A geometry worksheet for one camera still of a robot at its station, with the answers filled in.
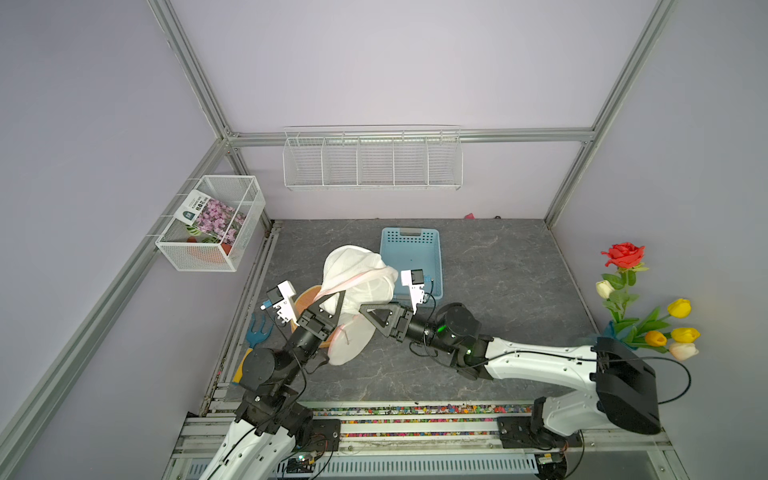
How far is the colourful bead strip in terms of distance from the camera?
0.77 metres

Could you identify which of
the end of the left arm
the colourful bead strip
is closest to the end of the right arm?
the end of the left arm

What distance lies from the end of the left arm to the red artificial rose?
1.97 feet

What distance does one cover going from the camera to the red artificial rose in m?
0.63

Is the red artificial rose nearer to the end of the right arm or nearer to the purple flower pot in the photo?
the end of the right arm

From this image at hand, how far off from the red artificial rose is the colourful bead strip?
459mm
